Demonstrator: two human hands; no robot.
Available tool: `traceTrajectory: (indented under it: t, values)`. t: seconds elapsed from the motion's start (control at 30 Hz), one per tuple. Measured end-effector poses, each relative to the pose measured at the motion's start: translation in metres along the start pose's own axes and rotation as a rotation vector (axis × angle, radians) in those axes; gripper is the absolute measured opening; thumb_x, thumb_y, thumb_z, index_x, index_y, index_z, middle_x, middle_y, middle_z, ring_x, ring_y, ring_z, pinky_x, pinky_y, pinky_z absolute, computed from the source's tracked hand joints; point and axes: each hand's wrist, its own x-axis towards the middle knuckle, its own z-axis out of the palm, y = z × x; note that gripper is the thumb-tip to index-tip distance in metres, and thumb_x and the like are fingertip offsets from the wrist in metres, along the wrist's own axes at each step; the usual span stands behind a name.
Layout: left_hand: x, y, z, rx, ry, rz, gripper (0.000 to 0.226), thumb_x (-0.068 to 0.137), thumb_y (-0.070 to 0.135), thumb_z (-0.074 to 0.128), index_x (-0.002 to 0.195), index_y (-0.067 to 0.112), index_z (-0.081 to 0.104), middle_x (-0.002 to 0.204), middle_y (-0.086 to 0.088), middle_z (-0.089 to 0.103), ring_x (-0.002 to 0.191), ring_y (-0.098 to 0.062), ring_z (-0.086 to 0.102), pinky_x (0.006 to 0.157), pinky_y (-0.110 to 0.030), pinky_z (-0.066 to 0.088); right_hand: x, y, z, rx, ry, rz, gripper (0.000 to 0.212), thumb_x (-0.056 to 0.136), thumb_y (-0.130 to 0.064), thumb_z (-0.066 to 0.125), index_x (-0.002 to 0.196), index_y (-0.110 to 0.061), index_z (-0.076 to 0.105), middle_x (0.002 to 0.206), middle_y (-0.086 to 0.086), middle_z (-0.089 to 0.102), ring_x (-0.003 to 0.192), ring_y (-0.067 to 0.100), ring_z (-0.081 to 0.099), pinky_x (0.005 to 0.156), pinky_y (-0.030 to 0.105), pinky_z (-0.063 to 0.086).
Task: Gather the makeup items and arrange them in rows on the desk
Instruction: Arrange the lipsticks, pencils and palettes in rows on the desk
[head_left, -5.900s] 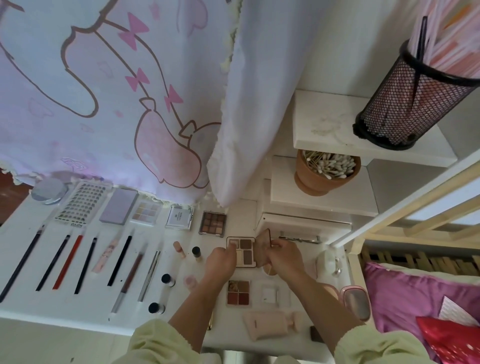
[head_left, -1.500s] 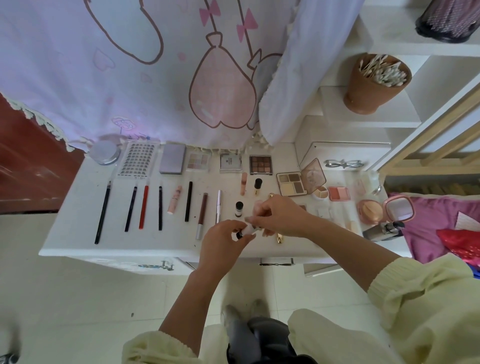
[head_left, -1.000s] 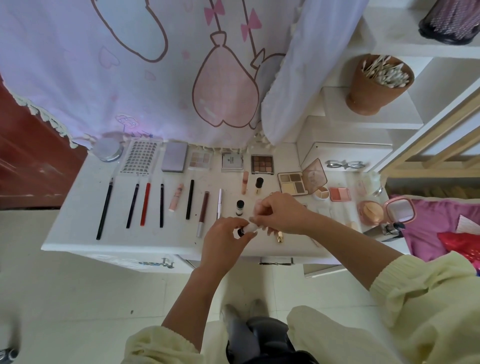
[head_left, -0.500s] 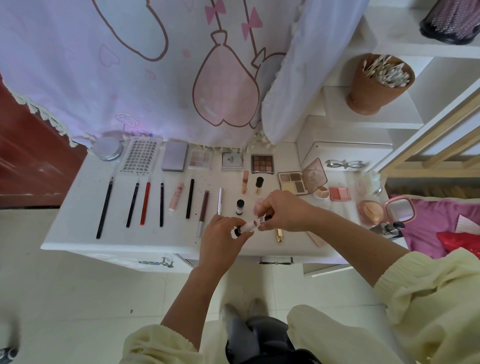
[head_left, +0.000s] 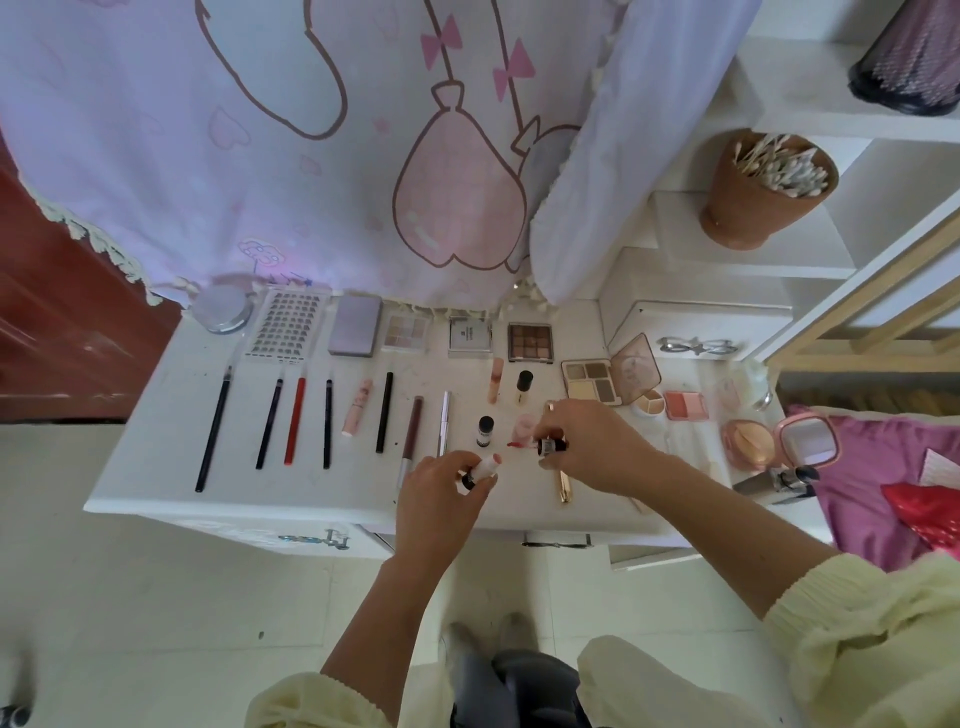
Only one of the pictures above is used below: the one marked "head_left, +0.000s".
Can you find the wooden bed frame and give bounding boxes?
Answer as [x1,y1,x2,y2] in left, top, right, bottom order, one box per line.
[750,202,960,414]

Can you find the round silver compact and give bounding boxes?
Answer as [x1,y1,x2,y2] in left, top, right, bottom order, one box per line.
[189,283,257,335]

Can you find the white square compact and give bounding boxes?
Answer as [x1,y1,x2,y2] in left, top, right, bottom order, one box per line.
[448,315,495,360]

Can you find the red shiny packet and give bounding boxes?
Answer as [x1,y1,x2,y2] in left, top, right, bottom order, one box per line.
[882,483,960,560]

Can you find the person's left forearm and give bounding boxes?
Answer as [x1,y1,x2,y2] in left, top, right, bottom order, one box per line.
[247,540,482,728]

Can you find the square bottle with black cap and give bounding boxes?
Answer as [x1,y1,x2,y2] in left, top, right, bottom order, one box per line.
[735,465,812,500]

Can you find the terracotta pot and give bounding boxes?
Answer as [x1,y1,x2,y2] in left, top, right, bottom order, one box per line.
[700,132,842,252]

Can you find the dark brown eyeshadow palette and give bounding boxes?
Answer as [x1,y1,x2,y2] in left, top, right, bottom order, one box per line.
[507,322,555,365]

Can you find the white paper sheet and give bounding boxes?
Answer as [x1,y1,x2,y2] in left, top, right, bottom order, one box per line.
[918,447,960,489]

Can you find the person's left hand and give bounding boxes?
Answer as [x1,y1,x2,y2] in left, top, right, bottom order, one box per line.
[393,450,500,564]

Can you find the tan eyeshadow palette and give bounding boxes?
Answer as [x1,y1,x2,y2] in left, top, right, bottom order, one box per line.
[562,333,663,410]

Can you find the reddish brown door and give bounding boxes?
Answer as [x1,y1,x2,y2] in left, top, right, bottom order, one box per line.
[0,135,182,425]

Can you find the person's right hand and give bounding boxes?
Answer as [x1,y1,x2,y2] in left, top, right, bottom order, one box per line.
[532,397,662,497]

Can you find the small white bow-handle drawer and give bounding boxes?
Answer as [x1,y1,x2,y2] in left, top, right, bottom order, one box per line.
[600,300,797,362]

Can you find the lavender rectangular palette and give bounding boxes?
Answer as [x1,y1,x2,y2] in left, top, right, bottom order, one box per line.
[328,294,386,359]

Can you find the person's right forearm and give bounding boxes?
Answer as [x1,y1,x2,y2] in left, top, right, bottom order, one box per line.
[630,450,960,728]

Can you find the person's dark trousers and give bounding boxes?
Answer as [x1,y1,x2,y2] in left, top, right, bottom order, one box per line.
[450,648,587,728]

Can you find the white shelf unit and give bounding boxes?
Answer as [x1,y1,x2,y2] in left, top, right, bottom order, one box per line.
[597,0,960,362]

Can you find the dark container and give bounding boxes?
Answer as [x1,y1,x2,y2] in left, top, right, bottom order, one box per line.
[849,0,960,117]

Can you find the pink cartoon print cloth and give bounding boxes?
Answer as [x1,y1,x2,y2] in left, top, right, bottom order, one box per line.
[0,0,759,309]

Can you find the pink cushion compact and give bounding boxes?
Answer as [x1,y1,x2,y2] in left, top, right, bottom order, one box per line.
[723,412,843,474]

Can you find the pink blush pan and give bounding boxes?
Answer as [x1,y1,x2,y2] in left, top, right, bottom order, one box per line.
[664,390,710,423]

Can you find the white false eyelash tray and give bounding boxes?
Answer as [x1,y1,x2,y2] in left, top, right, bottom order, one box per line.
[244,289,327,363]

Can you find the bunch of cotton swabs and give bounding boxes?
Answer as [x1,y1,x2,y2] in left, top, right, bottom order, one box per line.
[732,135,831,200]

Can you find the clear eyeshadow palette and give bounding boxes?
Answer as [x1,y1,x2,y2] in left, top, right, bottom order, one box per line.
[381,309,435,356]

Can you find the red lip pencil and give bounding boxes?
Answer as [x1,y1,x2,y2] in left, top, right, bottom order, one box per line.
[285,375,309,467]

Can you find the white table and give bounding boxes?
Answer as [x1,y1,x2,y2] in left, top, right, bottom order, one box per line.
[85,289,834,560]

